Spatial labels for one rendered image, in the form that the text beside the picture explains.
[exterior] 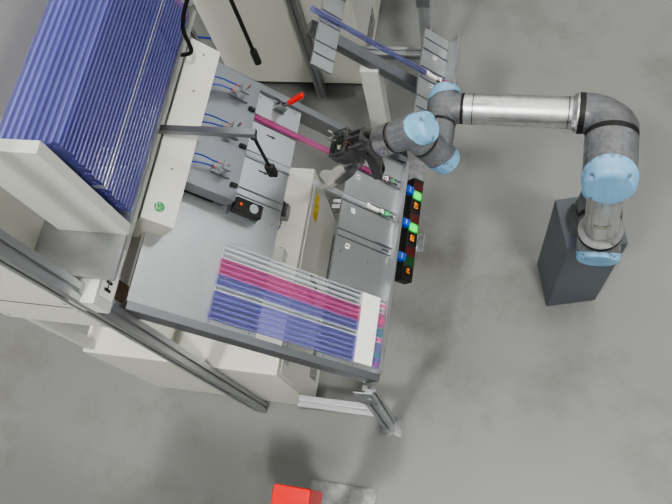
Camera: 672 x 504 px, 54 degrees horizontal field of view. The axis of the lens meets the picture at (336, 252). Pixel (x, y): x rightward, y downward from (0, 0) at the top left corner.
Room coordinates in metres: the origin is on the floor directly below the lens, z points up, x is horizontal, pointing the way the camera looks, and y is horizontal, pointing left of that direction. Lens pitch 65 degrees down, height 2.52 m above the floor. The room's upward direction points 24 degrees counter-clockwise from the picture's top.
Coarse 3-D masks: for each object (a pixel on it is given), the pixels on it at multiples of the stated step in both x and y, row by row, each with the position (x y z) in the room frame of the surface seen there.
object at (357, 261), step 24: (360, 192) 0.92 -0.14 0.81; (384, 192) 0.92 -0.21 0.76; (360, 216) 0.86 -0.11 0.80; (384, 216) 0.85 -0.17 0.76; (336, 240) 0.80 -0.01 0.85; (360, 240) 0.79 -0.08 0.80; (384, 240) 0.79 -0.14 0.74; (336, 264) 0.73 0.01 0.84; (360, 264) 0.73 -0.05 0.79; (384, 264) 0.72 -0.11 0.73; (360, 288) 0.66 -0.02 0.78; (384, 288) 0.65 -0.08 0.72; (336, 360) 0.49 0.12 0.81
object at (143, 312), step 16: (128, 304) 0.69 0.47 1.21; (160, 320) 0.65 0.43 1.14; (176, 320) 0.64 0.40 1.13; (192, 320) 0.64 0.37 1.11; (208, 336) 0.61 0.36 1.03; (224, 336) 0.59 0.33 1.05; (240, 336) 0.59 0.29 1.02; (272, 352) 0.54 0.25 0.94; (288, 352) 0.53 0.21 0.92; (304, 352) 0.52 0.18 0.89; (320, 368) 0.49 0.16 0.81; (336, 368) 0.47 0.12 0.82; (352, 368) 0.46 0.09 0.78
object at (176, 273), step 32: (256, 128) 1.10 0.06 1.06; (288, 128) 1.10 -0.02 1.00; (256, 160) 1.01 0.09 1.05; (288, 160) 1.01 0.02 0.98; (256, 192) 0.93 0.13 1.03; (192, 224) 0.86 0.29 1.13; (224, 224) 0.85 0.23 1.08; (256, 224) 0.85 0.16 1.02; (160, 256) 0.79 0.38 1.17; (192, 256) 0.78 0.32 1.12; (160, 288) 0.72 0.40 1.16; (192, 288) 0.71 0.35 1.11
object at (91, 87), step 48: (48, 0) 1.11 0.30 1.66; (96, 0) 1.06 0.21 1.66; (144, 0) 1.12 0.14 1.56; (48, 48) 0.99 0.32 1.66; (96, 48) 0.96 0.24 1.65; (144, 48) 1.05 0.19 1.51; (48, 96) 0.89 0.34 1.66; (96, 96) 0.90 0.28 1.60; (144, 96) 0.98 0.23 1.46; (48, 144) 0.79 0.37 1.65; (96, 144) 0.83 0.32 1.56; (144, 144) 0.91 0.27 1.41
